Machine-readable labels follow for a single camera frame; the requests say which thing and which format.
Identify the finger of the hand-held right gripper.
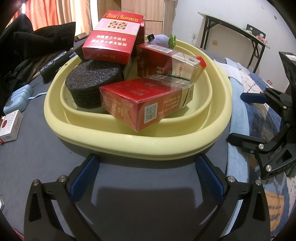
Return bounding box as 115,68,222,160
240,87,296,116
227,123,296,181

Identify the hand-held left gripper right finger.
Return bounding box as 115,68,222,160
195,153,271,241

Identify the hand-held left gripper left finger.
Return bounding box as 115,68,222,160
24,153,100,241

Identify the pale yellow plastic basin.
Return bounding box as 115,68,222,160
43,35,232,160

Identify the red transparent lighter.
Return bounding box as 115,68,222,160
195,56,207,69

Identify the plastic-wrapped red cigarette box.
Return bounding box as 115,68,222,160
99,77,195,132

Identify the red and silver cigarette pack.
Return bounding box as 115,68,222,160
136,44,201,81

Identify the purple plush toy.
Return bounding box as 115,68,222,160
144,34,173,48

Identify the pink and red cigarette box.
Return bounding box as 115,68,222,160
82,10,146,65

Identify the blue white checkered blanket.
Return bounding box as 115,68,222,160
225,58,296,237

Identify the white cloth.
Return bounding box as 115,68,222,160
214,59,243,77

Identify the black chair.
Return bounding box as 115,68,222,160
245,24,266,39

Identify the black-legged folding table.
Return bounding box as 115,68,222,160
198,11,271,75

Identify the white and red cigarette pack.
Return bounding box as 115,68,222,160
0,109,24,144

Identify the light blue case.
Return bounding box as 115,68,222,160
3,84,34,114

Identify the black plastic bag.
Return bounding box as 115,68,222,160
39,50,77,84

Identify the wooden wardrobe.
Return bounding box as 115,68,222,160
121,0,177,37

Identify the black jacket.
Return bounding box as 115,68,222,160
0,14,76,84

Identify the orange curtain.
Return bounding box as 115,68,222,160
24,0,93,35

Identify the light blue cable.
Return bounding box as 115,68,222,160
28,91,48,101

